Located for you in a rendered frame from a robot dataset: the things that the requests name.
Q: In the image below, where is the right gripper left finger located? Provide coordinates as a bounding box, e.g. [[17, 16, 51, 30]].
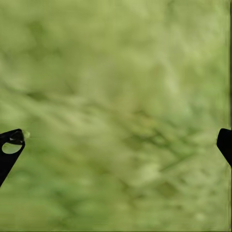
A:
[[0, 129, 30, 186]]

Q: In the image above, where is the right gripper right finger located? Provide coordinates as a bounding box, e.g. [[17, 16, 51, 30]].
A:
[[217, 129, 232, 167]]

